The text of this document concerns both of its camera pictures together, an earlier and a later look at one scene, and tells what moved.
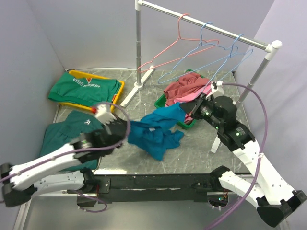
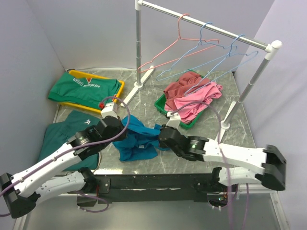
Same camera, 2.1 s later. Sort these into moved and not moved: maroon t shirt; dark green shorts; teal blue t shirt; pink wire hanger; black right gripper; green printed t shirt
Moved: black right gripper; teal blue t shirt
Not moved: maroon t shirt; green printed t shirt; dark green shorts; pink wire hanger
